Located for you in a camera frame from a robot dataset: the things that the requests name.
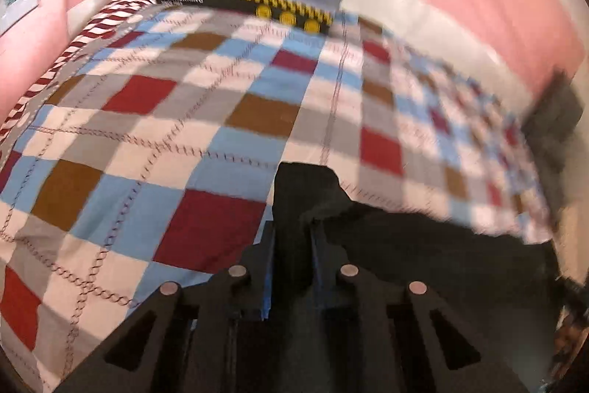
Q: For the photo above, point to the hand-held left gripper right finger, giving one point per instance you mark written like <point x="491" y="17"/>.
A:
<point x="317" y="280"/>

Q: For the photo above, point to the red white striped cloth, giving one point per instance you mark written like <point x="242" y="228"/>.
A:
<point x="92" y="29"/>

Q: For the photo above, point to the checkered patchwork blanket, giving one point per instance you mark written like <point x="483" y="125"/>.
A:
<point x="184" y="135"/>

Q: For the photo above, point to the grey quilted cushion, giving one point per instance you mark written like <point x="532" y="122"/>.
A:
<point x="554" y="130"/>

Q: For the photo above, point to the black jacket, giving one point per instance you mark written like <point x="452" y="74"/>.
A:
<point x="414" y="273"/>

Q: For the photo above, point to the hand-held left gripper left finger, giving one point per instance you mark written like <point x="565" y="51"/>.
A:
<point x="269" y="282"/>

